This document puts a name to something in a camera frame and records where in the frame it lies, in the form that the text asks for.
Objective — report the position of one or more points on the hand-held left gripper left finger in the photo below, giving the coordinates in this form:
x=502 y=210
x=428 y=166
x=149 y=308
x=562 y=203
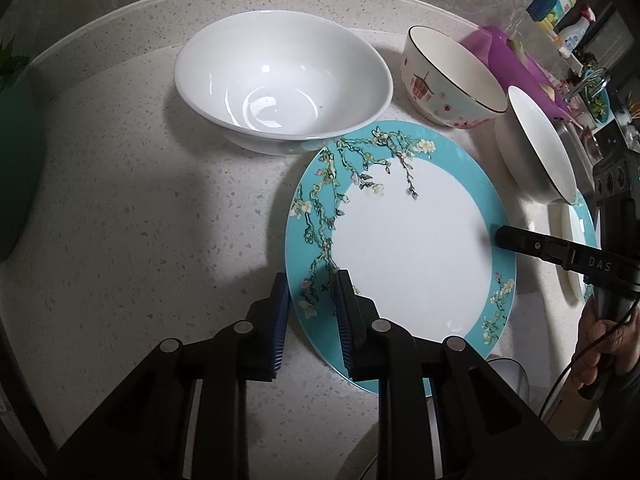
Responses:
x=280 y=332

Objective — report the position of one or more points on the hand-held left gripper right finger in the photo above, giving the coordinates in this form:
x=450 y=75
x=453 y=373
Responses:
x=345 y=332

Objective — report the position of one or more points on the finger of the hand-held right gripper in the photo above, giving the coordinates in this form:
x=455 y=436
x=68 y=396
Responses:
x=540 y=247

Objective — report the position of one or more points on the small teal floral plate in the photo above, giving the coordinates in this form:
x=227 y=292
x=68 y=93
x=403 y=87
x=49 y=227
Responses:
x=572 y=225

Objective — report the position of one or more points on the white bowl with dark rim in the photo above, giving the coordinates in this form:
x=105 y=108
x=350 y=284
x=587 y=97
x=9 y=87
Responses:
x=520 y=160

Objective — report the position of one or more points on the large teal floral plate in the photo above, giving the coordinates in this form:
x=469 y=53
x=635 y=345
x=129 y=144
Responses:
x=415 y=250

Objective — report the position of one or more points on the white bowl with red print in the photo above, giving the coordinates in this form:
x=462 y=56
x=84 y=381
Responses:
x=435 y=90

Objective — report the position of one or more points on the large white bowl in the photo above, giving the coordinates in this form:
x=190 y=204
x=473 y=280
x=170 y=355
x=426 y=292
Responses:
x=280 y=75

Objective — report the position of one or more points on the person's right hand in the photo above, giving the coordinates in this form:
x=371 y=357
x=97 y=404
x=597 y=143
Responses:
x=595 y=340

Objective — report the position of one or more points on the stainless steel sink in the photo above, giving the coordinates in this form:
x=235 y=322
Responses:
x=575 y=155

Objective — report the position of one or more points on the blue bowl with greens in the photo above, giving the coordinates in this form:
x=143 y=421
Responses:
x=597 y=100

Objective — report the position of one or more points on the white spray bottle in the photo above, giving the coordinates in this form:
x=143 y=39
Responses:
x=575 y=30

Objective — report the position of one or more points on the purple plastic basin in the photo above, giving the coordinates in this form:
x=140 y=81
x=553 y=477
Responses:
x=505 y=55

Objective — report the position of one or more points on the blue and white container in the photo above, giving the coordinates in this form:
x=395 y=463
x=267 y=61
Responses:
x=542 y=2

